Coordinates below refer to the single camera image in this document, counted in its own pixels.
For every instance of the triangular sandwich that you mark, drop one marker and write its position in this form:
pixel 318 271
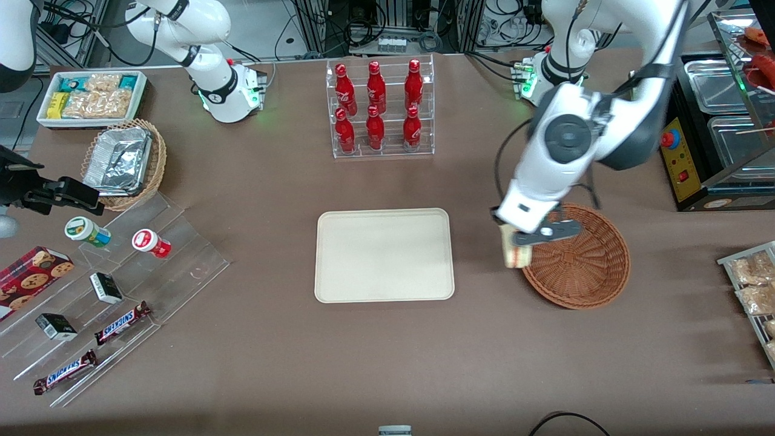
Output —
pixel 516 255

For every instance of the clear cracker bag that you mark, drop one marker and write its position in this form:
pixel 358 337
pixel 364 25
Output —
pixel 100 104

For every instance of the Snickers bar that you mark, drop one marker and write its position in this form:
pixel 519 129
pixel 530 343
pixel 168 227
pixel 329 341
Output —
pixel 121 323
pixel 63 372

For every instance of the round brown wicker basket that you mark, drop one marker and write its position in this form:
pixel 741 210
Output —
pixel 581 272

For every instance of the beige rectangular tray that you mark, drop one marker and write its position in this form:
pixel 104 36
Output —
pixel 384 254

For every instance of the teal snack pack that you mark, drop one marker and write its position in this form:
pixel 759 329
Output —
pixel 71 83

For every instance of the aluminium foil container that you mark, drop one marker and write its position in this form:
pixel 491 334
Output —
pixel 118 160

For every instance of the yellow snack pack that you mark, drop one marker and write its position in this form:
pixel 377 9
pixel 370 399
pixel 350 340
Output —
pixel 57 106

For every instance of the clear nut snack bag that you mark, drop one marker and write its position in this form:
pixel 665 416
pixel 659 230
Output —
pixel 754 269
pixel 757 300

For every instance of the small black box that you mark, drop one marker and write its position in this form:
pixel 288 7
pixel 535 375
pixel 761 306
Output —
pixel 106 288
pixel 56 327

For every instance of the white rectangular snack bin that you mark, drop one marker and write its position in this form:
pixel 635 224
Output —
pixel 42 115

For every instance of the red chocolate cookie box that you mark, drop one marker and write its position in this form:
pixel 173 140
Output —
pixel 30 278

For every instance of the clear acrylic stepped display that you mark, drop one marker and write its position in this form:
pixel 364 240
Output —
pixel 181 254

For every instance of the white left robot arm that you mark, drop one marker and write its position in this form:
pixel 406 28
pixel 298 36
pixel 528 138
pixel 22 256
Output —
pixel 545 175

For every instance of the red soda bottle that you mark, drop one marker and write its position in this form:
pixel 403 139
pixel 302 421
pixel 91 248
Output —
pixel 375 132
pixel 376 88
pixel 345 134
pixel 412 130
pixel 413 85
pixel 345 91

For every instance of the red lid cup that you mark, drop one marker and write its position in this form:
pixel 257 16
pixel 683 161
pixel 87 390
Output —
pixel 148 242

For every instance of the light wicker basket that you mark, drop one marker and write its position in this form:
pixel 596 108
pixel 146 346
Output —
pixel 157 163

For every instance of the clear acrylic bottle rack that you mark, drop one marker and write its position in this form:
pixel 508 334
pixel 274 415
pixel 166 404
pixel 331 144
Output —
pixel 390 151

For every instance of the grey box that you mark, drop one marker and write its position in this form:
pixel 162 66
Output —
pixel 395 430

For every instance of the green lid cup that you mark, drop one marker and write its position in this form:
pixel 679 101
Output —
pixel 85 230

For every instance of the steel warmer pan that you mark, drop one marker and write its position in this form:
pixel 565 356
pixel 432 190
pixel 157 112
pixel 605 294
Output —
pixel 717 88

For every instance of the black food warmer appliance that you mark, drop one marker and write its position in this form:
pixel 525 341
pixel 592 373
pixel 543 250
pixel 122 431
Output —
pixel 684 175

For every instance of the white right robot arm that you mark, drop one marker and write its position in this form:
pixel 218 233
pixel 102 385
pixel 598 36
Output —
pixel 209 72

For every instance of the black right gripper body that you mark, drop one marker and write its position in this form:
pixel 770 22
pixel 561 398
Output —
pixel 17 189

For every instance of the white power strip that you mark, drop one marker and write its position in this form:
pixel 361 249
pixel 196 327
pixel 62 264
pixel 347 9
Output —
pixel 392 45

